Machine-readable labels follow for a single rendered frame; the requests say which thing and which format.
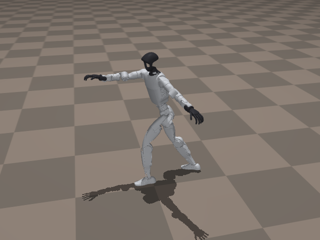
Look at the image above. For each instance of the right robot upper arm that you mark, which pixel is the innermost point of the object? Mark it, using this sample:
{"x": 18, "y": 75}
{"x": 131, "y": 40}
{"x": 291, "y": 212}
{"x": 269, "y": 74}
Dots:
{"x": 133, "y": 75}

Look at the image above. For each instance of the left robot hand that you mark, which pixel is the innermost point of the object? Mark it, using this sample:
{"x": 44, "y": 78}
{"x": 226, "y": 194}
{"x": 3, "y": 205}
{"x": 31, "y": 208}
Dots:
{"x": 198, "y": 117}

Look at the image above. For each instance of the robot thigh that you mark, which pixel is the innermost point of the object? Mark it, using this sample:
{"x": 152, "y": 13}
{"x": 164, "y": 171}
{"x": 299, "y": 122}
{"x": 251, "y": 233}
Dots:
{"x": 155, "y": 128}
{"x": 170, "y": 132}

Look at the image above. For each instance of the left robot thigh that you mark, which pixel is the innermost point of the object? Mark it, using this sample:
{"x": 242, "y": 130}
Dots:
{"x": 155, "y": 128}

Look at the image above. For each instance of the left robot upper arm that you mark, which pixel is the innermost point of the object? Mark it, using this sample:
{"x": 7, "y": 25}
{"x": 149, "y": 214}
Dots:
{"x": 165, "y": 83}

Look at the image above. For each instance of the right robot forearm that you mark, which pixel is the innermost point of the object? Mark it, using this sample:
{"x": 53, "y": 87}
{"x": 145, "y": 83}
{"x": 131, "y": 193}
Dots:
{"x": 112, "y": 77}

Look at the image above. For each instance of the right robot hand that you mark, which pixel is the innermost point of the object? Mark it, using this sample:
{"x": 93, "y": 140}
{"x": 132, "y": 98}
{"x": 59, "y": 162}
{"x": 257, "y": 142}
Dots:
{"x": 95, "y": 76}

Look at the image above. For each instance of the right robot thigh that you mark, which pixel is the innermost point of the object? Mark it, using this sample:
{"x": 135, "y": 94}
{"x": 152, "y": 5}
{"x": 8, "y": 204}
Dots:
{"x": 170, "y": 132}

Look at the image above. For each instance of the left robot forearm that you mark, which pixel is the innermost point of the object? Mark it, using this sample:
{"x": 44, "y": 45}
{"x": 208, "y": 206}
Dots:
{"x": 181, "y": 100}

